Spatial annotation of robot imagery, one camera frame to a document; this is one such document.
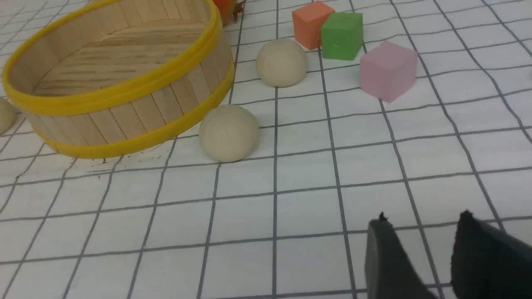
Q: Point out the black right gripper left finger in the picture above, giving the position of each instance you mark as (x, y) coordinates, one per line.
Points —
(389, 273)

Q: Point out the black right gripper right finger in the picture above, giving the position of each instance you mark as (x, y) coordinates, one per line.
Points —
(488, 263)

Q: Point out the cream bun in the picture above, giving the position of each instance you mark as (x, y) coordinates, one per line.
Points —
(229, 133)
(8, 115)
(281, 63)

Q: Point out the bamboo steamer tray yellow rims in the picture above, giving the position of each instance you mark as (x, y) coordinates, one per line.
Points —
(119, 76)

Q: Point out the white grid tablecloth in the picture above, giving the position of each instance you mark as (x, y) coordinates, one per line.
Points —
(291, 220)

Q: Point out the pink foam cube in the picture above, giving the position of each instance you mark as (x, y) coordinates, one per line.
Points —
(388, 71)

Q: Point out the green foam cube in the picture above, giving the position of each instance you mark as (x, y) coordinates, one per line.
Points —
(342, 36)

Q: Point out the orange foam cube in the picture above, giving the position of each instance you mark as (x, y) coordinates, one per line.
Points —
(308, 21)

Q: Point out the red plastic tomato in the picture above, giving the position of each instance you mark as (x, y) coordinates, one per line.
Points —
(229, 10)

